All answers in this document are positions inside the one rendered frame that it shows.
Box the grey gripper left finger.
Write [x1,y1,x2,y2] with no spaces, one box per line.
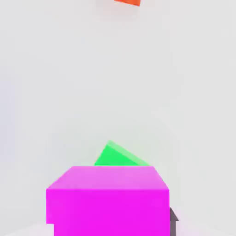
[11,222,55,236]

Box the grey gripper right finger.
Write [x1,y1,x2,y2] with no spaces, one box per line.
[169,206,179,236]

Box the small magenta cube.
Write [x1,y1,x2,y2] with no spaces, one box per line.
[46,165,170,236]

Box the small green cube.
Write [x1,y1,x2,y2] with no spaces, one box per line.
[94,140,150,166]

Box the small orange cube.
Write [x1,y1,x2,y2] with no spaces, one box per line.
[114,0,141,7]

